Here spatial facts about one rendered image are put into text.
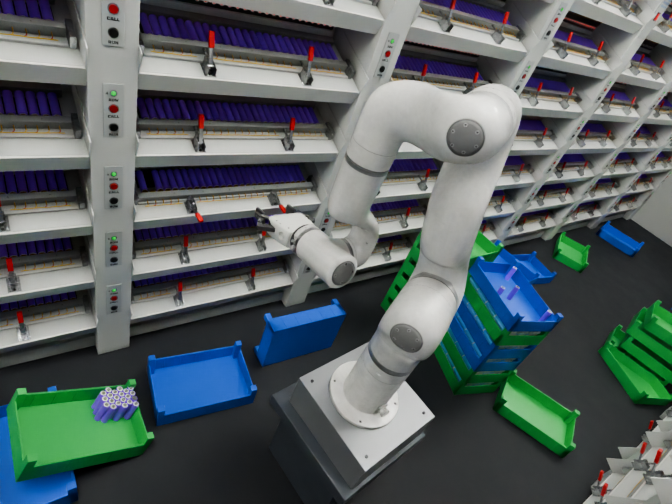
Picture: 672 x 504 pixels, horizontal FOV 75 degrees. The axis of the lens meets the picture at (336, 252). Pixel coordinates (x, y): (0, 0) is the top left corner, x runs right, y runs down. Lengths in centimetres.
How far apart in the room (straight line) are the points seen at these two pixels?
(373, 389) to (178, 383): 72
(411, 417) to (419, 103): 81
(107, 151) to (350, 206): 58
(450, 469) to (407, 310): 96
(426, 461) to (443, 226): 105
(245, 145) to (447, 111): 72
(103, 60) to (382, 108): 57
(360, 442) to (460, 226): 60
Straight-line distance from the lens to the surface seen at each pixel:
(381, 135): 78
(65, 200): 127
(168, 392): 155
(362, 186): 83
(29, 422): 142
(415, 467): 164
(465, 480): 172
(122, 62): 105
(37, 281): 138
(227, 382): 158
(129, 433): 148
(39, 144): 115
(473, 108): 66
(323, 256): 94
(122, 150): 114
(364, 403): 113
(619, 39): 248
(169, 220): 130
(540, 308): 180
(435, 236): 80
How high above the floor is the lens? 132
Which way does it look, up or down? 37 degrees down
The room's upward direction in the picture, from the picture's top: 22 degrees clockwise
